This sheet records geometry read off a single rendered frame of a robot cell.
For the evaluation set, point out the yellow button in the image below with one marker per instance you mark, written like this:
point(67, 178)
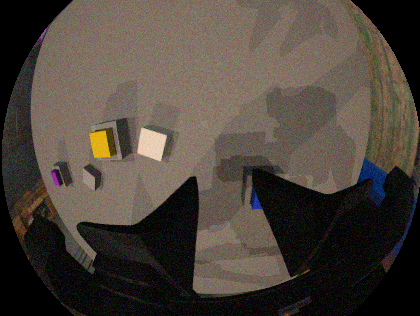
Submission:
point(110, 139)

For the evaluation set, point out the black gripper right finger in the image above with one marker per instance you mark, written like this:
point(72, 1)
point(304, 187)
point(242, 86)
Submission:
point(300, 218)

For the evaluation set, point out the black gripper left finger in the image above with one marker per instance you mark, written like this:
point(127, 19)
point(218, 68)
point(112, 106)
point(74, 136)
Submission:
point(165, 239)

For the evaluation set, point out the blue button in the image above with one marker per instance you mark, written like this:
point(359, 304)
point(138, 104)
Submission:
point(248, 196)

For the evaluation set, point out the cream block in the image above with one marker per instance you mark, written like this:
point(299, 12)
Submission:
point(153, 142)

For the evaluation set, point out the purple button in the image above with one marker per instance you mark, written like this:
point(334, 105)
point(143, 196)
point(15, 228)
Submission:
point(60, 174)

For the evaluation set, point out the small grey block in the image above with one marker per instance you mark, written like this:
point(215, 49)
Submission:
point(92, 177)

